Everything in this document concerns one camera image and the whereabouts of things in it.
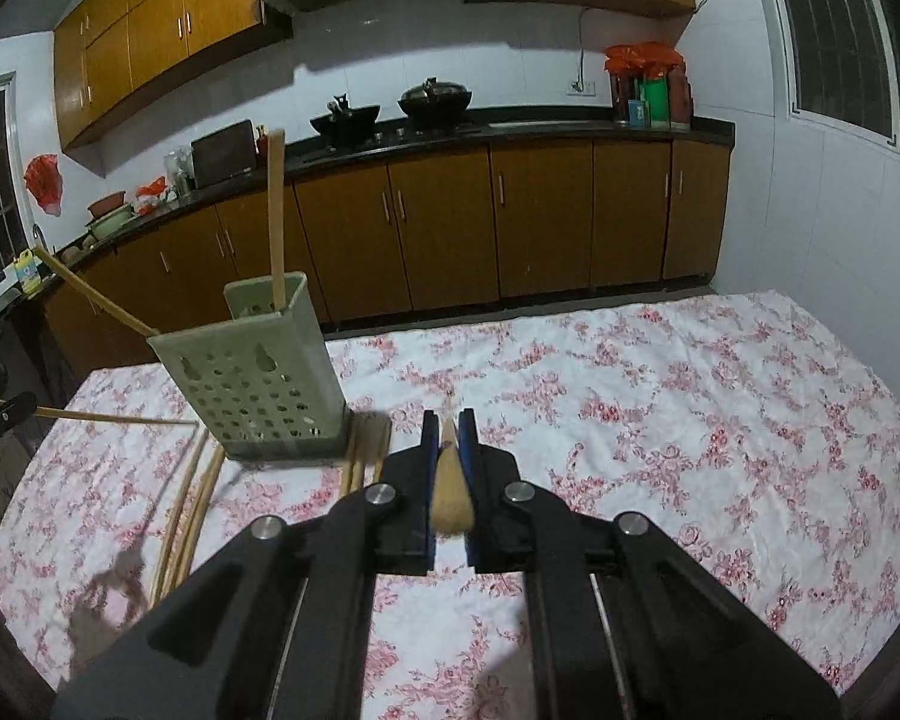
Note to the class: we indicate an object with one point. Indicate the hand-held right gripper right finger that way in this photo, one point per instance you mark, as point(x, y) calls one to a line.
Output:
point(466, 480)

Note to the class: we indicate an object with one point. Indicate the large barred window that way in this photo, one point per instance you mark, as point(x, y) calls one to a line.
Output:
point(832, 30)

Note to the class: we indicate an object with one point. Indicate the wooden cabinets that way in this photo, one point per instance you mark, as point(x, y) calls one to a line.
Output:
point(157, 22)
point(540, 217)

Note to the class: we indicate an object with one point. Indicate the large black lidded wok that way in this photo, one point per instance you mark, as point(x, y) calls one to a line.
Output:
point(435, 101)

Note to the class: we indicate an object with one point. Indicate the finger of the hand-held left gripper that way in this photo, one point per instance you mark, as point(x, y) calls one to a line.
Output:
point(4, 418)

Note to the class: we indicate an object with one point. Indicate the metal faucet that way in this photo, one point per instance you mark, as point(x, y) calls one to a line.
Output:
point(39, 234)

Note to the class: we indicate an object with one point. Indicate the small crumpled red plastic bag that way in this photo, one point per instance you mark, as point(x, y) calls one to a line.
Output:
point(151, 191)

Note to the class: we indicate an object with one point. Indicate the black gas stove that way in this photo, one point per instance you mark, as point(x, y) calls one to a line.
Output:
point(420, 136)

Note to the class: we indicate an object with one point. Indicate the white chopstick holder box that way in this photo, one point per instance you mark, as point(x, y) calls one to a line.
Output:
point(255, 397)

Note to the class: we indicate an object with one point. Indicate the white wall socket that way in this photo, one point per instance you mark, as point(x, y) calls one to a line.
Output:
point(583, 88)

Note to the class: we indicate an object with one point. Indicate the large red plastic bag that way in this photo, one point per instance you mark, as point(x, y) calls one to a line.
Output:
point(645, 56)

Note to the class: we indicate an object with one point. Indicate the green packet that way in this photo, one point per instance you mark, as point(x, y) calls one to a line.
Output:
point(656, 105)

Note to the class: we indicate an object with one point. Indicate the wooden lower cabinets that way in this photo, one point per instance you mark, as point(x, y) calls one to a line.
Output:
point(540, 217)

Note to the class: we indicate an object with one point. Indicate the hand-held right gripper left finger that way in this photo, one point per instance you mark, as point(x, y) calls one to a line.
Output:
point(426, 480)

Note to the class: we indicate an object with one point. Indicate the yellow detergent bottle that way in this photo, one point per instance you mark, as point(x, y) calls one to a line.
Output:
point(28, 274)

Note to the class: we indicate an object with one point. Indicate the red-brown bowl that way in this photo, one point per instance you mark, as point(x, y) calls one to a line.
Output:
point(106, 204)

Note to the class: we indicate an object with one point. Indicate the black kitchen countertop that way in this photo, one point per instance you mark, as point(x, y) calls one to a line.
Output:
point(570, 129)

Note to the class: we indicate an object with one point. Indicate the wooden upper cabinets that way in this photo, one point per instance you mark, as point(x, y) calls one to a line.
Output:
point(157, 22)

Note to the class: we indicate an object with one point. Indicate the dark wooden cutting board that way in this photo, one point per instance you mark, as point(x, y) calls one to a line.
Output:
point(225, 154)

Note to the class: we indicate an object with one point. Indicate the small black lidded wok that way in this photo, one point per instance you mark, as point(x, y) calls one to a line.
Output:
point(345, 124)

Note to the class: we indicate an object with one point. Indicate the hanging red plastic bag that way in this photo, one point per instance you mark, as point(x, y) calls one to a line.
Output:
point(43, 184)

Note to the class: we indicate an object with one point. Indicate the pink floral tablecloth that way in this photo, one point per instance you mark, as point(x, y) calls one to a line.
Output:
point(645, 427)

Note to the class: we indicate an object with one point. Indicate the clear glass jars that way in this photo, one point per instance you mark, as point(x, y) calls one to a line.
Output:
point(180, 172)

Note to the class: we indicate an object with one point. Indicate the green basin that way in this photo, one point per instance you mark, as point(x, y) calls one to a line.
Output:
point(109, 225)

